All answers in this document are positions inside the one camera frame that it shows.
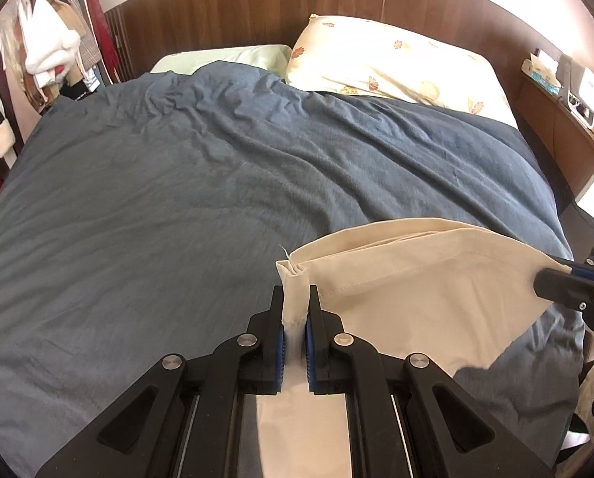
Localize cream pants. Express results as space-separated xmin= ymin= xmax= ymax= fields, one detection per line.
xmin=256 ymin=218 xmax=583 ymax=477

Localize wooden bedside shelf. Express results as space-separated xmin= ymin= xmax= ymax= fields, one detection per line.
xmin=514 ymin=59 xmax=594 ymax=200

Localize white device on shelf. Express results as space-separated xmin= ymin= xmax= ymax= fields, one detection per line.
xmin=556 ymin=54 xmax=594 ymax=129

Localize grey-blue bed duvet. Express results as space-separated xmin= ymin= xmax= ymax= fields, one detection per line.
xmin=0 ymin=63 xmax=571 ymax=477

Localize floral cream pillow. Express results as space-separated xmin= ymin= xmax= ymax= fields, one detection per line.
xmin=286 ymin=14 xmax=516 ymax=126

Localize pale green pillow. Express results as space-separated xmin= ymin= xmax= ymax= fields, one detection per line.
xmin=150 ymin=44 xmax=291 ymax=79

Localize hanging clothes rack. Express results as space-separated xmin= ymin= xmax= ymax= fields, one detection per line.
xmin=0 ymin=0 xmax=125 ymax=211

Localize wooden headboard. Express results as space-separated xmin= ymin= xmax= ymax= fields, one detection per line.
xmin=106 ymin=0 xmax=561 ymax=100

